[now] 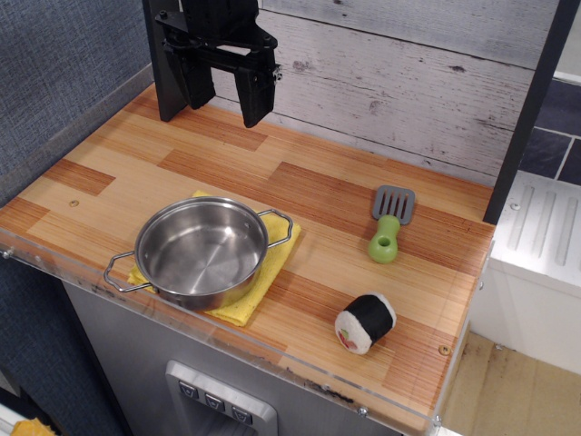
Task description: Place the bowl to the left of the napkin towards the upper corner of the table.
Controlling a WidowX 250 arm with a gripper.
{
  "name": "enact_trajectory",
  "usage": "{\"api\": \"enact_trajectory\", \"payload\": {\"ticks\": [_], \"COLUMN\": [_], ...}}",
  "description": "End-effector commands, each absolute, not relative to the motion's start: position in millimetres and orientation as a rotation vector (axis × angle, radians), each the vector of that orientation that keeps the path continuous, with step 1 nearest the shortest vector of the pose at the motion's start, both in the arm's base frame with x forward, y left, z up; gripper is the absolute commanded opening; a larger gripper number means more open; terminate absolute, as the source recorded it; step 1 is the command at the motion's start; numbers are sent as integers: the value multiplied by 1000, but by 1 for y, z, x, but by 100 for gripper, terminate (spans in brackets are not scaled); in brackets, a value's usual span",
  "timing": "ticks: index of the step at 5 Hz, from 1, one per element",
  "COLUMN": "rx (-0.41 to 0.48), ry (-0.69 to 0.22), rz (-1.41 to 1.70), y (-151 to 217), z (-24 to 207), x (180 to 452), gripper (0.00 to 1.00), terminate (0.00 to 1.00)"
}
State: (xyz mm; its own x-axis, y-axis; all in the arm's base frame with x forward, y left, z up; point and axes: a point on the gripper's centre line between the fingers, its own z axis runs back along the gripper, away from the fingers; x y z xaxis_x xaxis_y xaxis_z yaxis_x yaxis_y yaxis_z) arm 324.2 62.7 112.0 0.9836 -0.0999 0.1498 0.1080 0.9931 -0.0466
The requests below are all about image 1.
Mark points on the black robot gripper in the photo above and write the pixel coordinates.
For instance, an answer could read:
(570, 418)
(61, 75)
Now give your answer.
(221, 34)

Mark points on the silver steel pot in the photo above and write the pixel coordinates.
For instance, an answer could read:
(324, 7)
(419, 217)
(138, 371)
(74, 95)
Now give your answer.
(199, 252)

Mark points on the plush sushi roll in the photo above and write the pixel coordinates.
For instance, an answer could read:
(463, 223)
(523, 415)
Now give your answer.
(365, 321)

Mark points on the yellow folded cloth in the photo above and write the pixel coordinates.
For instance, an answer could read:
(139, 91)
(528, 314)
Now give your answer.
(272, 268)

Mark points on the grey green toy spatula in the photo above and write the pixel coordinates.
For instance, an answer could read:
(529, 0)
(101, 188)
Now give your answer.
(393, 207)

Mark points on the silver dispenser button panel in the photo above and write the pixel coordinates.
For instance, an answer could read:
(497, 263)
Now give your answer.
(206, 406)

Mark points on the white ridged side cabinet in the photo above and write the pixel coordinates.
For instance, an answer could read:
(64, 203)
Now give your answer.
(529, 293)

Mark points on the yellow object bottom corner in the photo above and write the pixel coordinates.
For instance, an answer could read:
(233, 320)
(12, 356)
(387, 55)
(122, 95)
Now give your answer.
(31, 428)

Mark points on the black right frame post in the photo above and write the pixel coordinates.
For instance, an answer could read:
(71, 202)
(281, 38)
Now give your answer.
(553, 48)

